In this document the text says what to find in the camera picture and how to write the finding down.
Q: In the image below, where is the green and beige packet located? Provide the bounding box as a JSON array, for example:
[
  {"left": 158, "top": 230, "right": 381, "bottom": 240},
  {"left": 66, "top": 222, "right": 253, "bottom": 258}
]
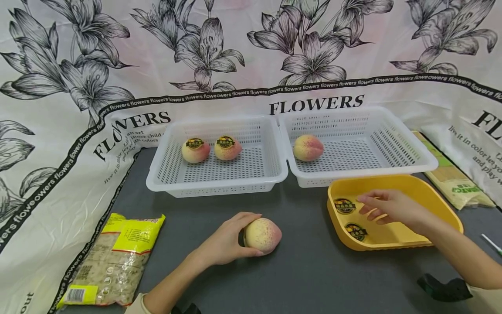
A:
[{"left": 412, "top": 130, "right": 495, "bottom": 210}]

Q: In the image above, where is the plain peach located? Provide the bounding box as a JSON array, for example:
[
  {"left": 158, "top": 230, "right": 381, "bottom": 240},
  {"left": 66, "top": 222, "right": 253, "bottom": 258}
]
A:
[
  {"left": 293, "top": 134, "right": 325, "bottom": 162},
  {"left": 243, "top": 218, "right": 282, "bottom": 255}
]

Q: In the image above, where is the person's left hand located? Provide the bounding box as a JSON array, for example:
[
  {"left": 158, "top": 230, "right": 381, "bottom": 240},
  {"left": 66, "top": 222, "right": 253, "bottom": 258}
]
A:
[{"left": 195, "top": 212, "right": 264, "bottom": 267}]

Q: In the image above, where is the white and green stick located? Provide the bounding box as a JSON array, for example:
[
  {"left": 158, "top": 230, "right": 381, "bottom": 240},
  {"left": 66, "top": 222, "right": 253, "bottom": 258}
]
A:
[{"left": 481, "top": 234, "right": 502, "bottom": 256}]

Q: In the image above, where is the white perforated plastic basket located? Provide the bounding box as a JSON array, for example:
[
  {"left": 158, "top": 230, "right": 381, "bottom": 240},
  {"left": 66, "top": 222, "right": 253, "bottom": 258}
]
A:
[
  {"left": 146, "top": 116, "right": 289, "bottom": 198},
  {"left": 278, "top": 106, "right": 439, "bottom": 188}
]

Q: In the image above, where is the yellow plastic tray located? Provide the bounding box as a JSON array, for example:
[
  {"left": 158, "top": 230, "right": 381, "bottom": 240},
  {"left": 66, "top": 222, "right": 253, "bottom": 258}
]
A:
[{"left": 327, "top": 174, "right": 464, "bottom": 252}]

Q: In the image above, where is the peach with dark sticker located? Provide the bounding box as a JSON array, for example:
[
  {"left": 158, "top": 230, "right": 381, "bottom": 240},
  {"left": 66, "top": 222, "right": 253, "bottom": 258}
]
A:
[
  {"left": 214, "top": 136, "right": 243, "bottom": 161},
  {"left": 181, "top": 138, "right": 211, "bottom": 164}
]

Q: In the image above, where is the yellow packet of grains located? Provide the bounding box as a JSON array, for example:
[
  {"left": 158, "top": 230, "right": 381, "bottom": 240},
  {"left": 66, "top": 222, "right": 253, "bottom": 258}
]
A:
[{"left": 57, "top": 213, "right": 166, "bottom": 309}]

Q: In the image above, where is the person's right hand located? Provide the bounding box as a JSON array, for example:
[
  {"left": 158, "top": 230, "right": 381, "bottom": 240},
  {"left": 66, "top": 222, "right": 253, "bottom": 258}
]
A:
[{"left": 356, "top": 189, "right": 434, "bottom": 237}]

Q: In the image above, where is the person's left forearm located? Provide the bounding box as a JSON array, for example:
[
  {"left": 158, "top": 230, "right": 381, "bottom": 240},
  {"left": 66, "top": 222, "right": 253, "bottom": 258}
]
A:
[{"left": 125, "top": 254, "right": 208, "bottom": 314}]

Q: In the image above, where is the round dark sticker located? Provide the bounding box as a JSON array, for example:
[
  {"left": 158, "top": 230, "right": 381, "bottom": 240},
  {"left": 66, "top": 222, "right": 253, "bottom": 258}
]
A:
[
  {"left": 345, "top": 223, "right": 369, "bottom": 242},
  {"left": 334, "top": 198, "right": 357, "bottom": 215}
]

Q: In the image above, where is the person's right forearm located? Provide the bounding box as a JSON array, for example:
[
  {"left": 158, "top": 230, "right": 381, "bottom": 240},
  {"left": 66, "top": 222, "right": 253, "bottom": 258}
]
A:
[{"left": 420, "top": 215, "right": 502, "bottom": 314}]

